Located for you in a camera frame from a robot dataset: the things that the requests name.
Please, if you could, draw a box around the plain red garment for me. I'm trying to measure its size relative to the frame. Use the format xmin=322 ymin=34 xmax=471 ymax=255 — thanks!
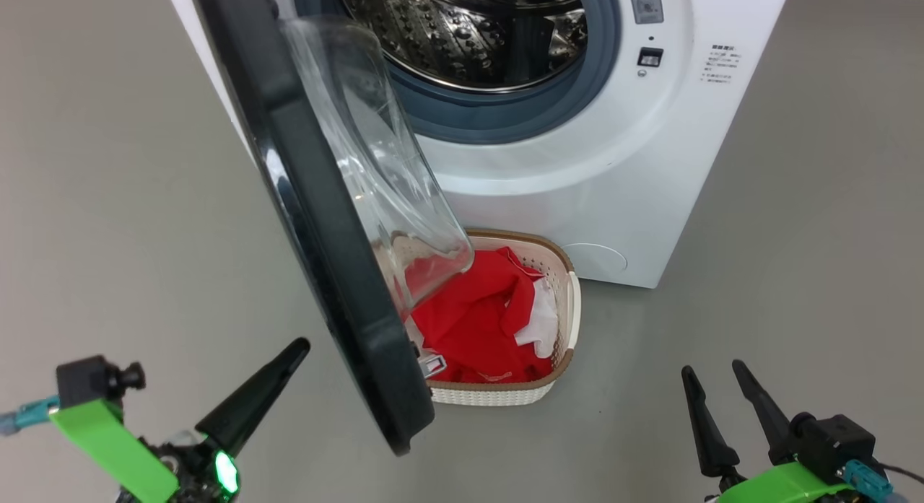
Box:
xmin=404 ymin=247 xmax=549 ymax=385

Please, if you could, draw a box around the black round glass washer door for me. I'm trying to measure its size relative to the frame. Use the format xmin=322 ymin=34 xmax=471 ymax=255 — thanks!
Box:
xmin=189 ymin=0 xmax=476 ymax=458

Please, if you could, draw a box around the white front-load washing machine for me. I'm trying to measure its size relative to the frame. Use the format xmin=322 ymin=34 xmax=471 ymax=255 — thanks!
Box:
xmin=162 ymin=0 xmax=795 ymax=289

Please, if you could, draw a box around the teal camera connector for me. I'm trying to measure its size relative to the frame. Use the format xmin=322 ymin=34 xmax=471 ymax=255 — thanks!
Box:
xmin=0 ymin=396 xmax=61 ymax=437
xmin=841 ymin=459 xmax=896 ymax=503

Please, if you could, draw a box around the round white filter cover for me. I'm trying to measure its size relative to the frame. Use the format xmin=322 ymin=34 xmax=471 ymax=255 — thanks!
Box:
xmin=563 ymin=243 xmax=629 ymax=279

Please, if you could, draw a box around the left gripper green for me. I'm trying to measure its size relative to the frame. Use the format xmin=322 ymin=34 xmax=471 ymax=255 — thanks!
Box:
xmin=49 ymin=337 xmax=312 ymax=503

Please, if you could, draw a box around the black camera cable white sleeve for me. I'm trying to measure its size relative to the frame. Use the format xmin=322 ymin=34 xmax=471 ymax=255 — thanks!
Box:
xmin=877 ymin=463 xmax=924 ymax=485

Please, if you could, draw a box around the cream perforated laundry basket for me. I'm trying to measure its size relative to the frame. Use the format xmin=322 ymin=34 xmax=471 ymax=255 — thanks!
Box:
xmin=390 ymin=229 xmax=582 ymax=407

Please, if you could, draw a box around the teal left camera connector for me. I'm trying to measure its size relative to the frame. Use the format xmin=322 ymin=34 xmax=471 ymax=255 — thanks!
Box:
xmin=0 ymin=396 xmax=61 ymax=437

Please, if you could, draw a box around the teal right camera connector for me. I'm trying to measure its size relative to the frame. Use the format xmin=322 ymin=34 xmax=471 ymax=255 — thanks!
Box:
xmin=841 ymin=459 xmax=896 ymax=503

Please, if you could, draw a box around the grey rubber door gasket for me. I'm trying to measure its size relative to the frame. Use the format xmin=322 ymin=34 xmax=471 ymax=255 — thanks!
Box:
xmin=292 ymin=0 xmax=623 ymax=145

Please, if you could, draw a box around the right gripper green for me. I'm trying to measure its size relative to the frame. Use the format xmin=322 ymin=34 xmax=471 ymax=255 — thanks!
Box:
xmin=681 ymin=359 xmax=854 ymax=503

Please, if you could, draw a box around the steel washer drum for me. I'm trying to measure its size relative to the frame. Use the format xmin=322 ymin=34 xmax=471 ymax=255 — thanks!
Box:
xmin=338 ymin=0 xmax=590 ymax=93

